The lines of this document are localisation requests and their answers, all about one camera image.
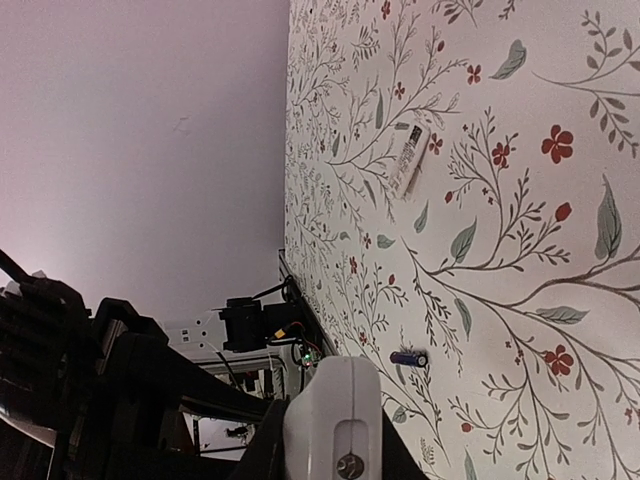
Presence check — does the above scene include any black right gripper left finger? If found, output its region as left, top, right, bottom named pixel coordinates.
left=239, top=400, right=288, bottom=480

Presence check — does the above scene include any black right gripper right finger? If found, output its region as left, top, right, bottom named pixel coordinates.
left=382, top=411, right=429, bottom=480

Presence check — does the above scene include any white battery cover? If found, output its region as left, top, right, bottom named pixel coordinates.
left=389, top=122, right=432, bottom=199

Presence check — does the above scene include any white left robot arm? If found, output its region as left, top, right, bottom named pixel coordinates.
left=1, top=256, right=288, bottom=479

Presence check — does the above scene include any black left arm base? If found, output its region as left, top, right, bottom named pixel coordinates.
left=218, top=281, right=323, bottom=366

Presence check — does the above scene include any floral patterned table mat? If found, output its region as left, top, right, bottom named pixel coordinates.
left=285, top=1, right=639, bottom=479

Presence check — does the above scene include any aluminium table edge rail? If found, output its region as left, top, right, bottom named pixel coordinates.
left=277, top=248, right=339, bottom=357

